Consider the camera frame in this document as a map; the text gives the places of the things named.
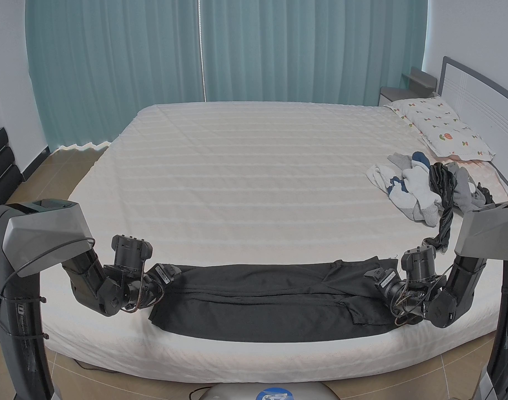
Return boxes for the bed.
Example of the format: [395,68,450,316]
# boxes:
[39,56,508,384]

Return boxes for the black shiny garment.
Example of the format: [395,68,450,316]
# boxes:
[423,162,456,254]

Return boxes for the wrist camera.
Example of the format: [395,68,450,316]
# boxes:
[111,234,154,271]
[401,246,438,284]

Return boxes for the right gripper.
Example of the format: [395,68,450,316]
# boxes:
[364,267,404,302]

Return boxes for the pile of clothes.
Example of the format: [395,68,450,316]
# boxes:
[366,150,494,227]

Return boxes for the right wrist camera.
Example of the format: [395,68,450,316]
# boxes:
[401,246,438,284]

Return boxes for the black cable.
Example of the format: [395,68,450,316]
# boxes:
[73,359,113,375]

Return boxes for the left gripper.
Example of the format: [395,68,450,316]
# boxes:
[152,263,184,293]

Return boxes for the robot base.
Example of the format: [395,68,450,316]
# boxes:
[193,384,342,400]

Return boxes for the white printed pillow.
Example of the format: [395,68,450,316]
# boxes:
[383,97,496,162]

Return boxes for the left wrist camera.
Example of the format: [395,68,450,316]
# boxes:
[111,234,154,271]

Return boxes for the blue-green curtain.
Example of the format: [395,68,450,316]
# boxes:
[200,0,429,107]
[25,0,205,151]

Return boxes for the grey bedside table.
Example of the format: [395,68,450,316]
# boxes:
[379,66,439,107]

